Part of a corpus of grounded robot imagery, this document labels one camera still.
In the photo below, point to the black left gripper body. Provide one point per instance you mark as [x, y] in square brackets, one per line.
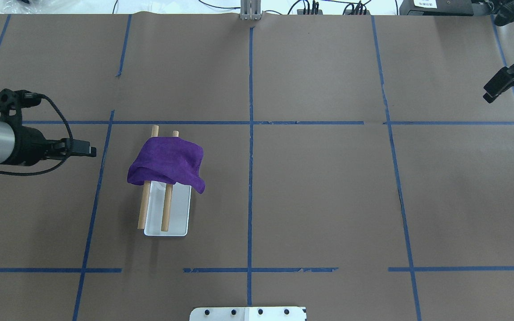
[28, 145]

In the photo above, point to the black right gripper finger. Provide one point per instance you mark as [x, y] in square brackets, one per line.
[489, 98]
[501, 81]

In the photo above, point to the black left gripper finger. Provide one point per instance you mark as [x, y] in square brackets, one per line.
[72, 144]
[81, 151]

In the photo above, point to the purple towel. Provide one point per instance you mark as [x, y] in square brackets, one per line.
[168, 160]

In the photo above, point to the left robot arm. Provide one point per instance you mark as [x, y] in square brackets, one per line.
[7, 141]

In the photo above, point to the white towel rack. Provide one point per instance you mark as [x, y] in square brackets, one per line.
[164, 208]

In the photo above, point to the black desktop box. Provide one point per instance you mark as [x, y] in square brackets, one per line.
[436, 8]

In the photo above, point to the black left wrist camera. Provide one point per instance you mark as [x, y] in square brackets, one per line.
[12, 103]

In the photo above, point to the aluminium frame post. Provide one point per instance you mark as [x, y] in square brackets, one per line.
[250, 10]

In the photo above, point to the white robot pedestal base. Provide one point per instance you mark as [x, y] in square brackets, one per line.
[264, 313]

